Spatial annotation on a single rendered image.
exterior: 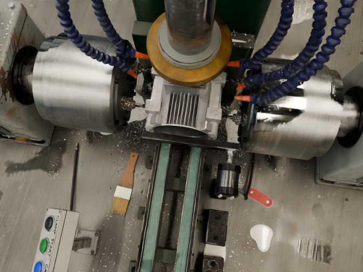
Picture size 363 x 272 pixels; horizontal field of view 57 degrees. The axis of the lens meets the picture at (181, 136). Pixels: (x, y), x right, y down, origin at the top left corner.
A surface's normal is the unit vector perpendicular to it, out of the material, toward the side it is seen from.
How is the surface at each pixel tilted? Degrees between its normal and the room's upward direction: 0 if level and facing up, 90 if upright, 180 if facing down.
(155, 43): 0
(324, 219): 0
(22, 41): 90
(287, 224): 0
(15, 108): 90
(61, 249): 50
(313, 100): 9
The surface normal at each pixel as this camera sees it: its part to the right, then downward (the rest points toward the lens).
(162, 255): -0.01, -0.26
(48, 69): -0.04, -0.04
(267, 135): -0.12, 0.62
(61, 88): -0.08, 0.28
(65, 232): 0.76, -0.07
